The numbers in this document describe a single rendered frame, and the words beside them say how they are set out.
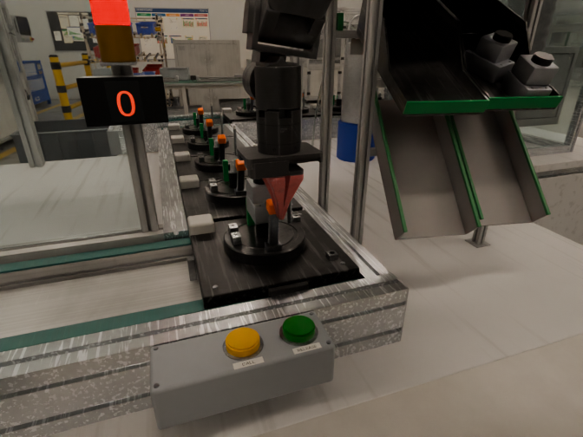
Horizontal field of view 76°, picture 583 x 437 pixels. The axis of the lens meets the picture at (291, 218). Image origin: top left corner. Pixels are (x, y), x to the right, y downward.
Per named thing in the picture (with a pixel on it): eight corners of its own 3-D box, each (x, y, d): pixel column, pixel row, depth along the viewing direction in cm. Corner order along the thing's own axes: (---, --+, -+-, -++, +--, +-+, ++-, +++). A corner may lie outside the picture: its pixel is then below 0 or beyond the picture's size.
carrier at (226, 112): (279, 120, 182) (278, 94, 177) (230, 124, 175) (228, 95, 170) (266, 113, 203) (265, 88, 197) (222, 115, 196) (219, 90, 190)
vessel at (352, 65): (383, 122, 145) (393, 11, 130) (350, 125, 141) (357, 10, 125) (364, 117, 157) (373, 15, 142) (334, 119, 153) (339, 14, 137)
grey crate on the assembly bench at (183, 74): (189, 81, 547) (187, 68, 540) (160, 81, 540) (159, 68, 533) (190, 79, 574) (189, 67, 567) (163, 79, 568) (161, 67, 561)
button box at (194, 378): (334, 381, 47) (337, 343, 44) (158, 432, 41) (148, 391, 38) (313, 343, 53) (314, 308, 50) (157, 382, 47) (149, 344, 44)
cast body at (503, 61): (507, 78, 67) (528, 38, 62) (492, 84, 65) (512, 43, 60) (470, 57, 72) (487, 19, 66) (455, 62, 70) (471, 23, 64)
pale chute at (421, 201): (467, 234, 64) (481, 225, 60) (394, 240, 63) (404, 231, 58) (429, 100, 74) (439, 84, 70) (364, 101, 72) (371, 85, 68)
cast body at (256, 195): (281, 221, 60) (281, 179, 57) (255, 225, 59) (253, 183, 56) (268, 202, 68) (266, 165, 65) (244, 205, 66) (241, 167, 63)
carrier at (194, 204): (303, 215, 81) (303, 159, 76) (188, 231, 74) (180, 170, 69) (271, 180, 102) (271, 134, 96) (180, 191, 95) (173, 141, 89)
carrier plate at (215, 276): (358, 278, 59) (360, 266, 58) (204, 309, 52) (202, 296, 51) (304, 218, 79) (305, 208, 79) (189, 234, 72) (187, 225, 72)
